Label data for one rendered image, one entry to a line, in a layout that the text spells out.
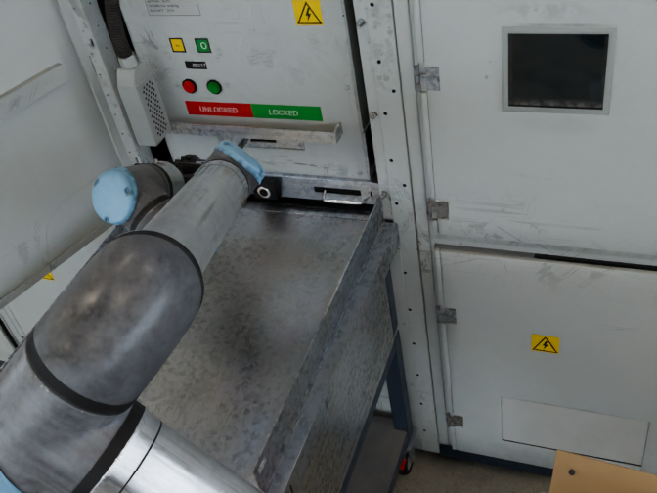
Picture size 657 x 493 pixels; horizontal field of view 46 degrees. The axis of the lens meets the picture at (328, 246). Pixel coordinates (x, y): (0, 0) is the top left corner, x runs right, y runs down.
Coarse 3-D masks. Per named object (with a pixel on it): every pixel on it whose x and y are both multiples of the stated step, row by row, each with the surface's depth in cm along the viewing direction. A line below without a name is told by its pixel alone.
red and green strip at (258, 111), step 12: (192, 108) 169; (204, 108) 168; (216, 108) 166; (228, 108) 165; (240, 108) 164; (252, 108) 163; (264, 108) 162; (276, 108) 161; (288, 108) 160; (300, 108) 159; (312, 108) 158
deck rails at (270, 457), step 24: (360, 240) 153; (360, 264) 154; (336, 288) 143; (336, 312) 144; (312, 360) 134; (312, 384) 135; (288, 408) 126; (288, 432) 127; (264, 456) 125; (264, 480) 120
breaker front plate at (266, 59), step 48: (144, 0) 154; (240, 0) 147; (288, 0) 143; (336, 0) 140; (144, 48) 162; (192, 48) 158; (240, 48) 154; (288, 48) 150; (336, 48) 147; (192, 96) 167; (240, 96) 162; (288, 96) 158; (336, 96) 154; (192, 144) 176; (288, 144) 166; (336, 144) 162
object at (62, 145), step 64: (0, 0) 147; (64, 0) 154; (0, 64) 151; (64, 64) 162; (0, 128) 155; (64, 128) 167; (0, 192) 160; (64, 192) 172; (0, 256) 164; (64, 256) 174
